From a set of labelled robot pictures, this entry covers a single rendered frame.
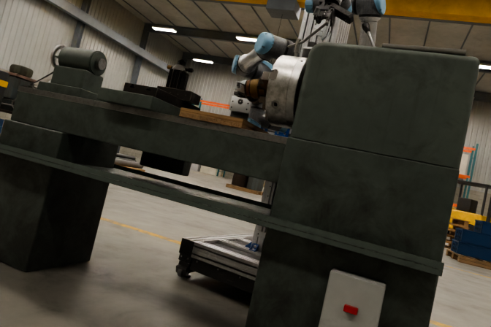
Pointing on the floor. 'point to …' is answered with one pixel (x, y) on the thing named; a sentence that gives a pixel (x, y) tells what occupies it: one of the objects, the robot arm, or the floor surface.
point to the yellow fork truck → (467, 208)
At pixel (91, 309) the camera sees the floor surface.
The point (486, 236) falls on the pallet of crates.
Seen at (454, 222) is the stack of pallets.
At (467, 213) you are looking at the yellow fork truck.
